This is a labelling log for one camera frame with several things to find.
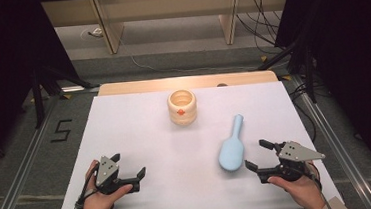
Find light blue rice paddle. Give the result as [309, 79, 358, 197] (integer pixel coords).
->
[215, 113, 249, 173]

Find bundle of black cables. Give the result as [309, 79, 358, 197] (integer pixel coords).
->
[234, 0, 288, 58]

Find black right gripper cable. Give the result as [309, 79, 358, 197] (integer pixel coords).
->
[306, 159, 335, 209]

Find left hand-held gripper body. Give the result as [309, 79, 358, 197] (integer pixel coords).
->
[91, 152, 142, 197]

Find beige wooden desk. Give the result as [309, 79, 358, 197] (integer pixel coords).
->
[40, 0, 296, 60]

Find white table mat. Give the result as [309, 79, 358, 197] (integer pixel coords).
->
[46, 77, 345, 209]

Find black floor cables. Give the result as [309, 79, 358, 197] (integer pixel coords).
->
[287, 79, 319, 145]

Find coiled white cable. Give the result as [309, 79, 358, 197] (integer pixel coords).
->
[79, 26, 105, 40]

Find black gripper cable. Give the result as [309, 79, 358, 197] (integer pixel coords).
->
[306, 159, 335, 209]
[63, 165, 101, 209]

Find person's right hand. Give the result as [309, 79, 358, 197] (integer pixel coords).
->
[267, 170, 326, 209]

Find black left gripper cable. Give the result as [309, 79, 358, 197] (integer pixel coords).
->
[63, 165, 101, 209]

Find person's left hand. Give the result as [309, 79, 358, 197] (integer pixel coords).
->
[76, 157, 136, 209]

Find metal floor rail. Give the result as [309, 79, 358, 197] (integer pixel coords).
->
[291, 69, 371, 209]
[0, 93, 69, 209]

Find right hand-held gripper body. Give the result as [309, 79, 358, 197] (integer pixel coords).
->
[256, 138, 328, 185]

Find black curtain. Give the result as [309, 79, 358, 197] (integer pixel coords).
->
[0, 0, 86, 175]
[271, 0, 371, 196]

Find black stand legs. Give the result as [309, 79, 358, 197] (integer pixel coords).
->
[254, 38, 319, 109]
[29, 61, 104, 130]

